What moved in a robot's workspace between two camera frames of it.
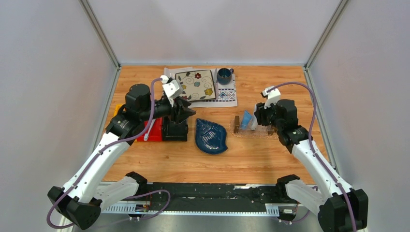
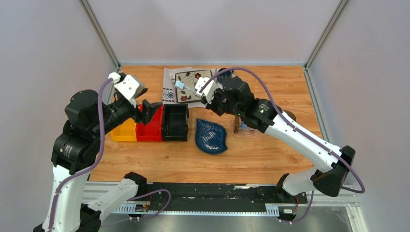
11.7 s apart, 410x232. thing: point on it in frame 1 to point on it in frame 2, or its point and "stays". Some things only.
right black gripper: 260,112 to 211,106
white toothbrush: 145,137 to 180,84
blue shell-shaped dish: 210,137 stays
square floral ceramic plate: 197,85 stays
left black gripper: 176,104 to 147,113
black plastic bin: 171,132 stays
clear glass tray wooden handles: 267,131 stays
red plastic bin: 156,132 stays
